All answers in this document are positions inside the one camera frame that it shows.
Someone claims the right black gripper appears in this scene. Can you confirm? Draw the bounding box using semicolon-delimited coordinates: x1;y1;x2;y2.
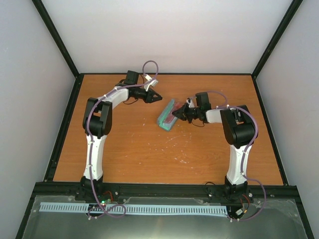
172;103;200;124

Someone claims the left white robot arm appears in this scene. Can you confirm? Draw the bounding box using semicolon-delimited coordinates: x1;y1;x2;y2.
80;71;162;201

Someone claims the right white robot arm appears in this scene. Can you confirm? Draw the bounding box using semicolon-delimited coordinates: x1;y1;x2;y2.
172;92;258;201

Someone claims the metal front plate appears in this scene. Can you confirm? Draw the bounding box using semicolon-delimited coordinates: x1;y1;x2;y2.
20;196;307;239

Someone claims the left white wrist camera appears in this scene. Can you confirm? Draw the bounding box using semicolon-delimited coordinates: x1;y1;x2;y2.
143;74;158;91

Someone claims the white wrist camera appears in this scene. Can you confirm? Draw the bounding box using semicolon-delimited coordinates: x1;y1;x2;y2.
186;98;195;108
143;74;158;91

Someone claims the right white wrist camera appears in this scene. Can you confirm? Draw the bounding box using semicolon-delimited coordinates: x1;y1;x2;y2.
186;98;195;108

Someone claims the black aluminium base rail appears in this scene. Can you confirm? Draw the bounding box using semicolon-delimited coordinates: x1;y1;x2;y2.
32;181;300;203

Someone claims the black frame post left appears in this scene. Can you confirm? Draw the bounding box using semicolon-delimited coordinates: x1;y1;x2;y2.
32;0;80;78

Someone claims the black frame post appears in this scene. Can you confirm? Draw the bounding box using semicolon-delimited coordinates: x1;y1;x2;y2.
32;0;80;78
251;0;303;80

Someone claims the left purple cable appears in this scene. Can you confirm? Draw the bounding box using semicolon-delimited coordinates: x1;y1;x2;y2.
83;60;160;221

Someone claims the blue slotted cable duct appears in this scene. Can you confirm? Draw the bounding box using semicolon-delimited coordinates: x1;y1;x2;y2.
38;202;228;217

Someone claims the black frame post right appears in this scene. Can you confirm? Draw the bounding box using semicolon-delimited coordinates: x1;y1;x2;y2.
251;0;303;80

